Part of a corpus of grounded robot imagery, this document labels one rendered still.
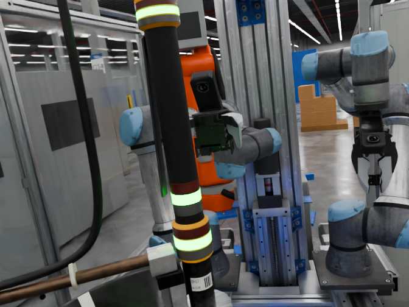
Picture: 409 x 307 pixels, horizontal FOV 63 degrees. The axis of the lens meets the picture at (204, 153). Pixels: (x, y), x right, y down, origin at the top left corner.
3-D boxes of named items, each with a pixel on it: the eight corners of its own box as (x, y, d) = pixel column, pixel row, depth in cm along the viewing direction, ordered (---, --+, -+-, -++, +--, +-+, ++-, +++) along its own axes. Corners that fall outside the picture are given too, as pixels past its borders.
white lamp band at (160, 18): (140, 24, 32) (139, 16, 32) (136, 32, 36) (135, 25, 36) (184, 20, 33) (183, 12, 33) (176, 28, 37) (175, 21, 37)
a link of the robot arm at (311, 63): (345, 94, 130) (300, 42, 91) (377, 91, 124) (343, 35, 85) (344, 123, 129) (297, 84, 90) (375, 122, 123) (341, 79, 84)
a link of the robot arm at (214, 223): (229, 243, 124) (224, 209, 122) (201, 259, 116) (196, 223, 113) (207, 235, 134) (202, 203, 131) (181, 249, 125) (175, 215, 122)
